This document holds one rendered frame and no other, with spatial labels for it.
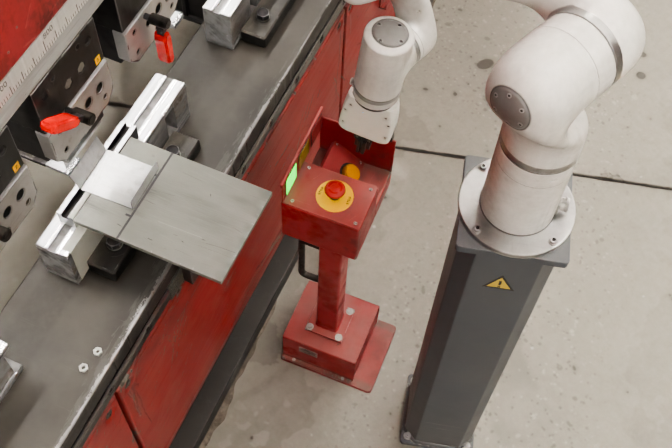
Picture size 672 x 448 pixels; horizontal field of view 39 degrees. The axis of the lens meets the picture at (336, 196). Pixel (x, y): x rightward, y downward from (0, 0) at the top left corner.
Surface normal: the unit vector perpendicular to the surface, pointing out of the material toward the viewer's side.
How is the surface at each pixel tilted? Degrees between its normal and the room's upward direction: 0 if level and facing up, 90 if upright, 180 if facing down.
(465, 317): 90
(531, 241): 0
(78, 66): 90
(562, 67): 20
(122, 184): 0
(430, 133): 0
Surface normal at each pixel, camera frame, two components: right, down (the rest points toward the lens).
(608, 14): 0.07, -0.35
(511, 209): -0.46, 0.74
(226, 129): 0.04, -0.54
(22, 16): 0.91, 0.36
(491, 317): -0.16, 0.83
